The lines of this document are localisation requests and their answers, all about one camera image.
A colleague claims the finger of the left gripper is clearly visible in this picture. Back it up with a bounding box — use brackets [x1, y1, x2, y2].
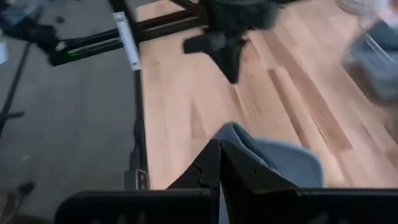
[183, 32, 224, 54]
[217, 39, 246, 85]

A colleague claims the gray metal joint plate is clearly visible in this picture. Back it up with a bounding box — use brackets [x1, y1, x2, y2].
[123, 169, 150, 191]

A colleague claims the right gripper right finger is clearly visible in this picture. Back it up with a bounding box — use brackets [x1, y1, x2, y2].
[220, 139, 299, 220]

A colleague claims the silver metal bracket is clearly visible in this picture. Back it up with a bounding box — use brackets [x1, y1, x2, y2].
[112, 11, 143, 72]

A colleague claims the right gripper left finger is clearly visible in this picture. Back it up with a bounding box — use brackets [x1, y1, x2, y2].
[167, 139, 222, 190]

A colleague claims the clear plastic bin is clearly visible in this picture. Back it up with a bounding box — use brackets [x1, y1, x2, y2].
[341, 18, 398, 108]

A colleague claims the gray cap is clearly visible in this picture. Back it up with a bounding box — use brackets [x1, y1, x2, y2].
[343, 20, 398, 103]
[212, 121, 324, 224]

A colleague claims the black bag white lettering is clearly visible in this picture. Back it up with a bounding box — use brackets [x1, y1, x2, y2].
[0, 4, 60, 52]

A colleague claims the black aluminium table frame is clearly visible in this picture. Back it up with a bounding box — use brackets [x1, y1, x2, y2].
[48, 0, 212, 191]

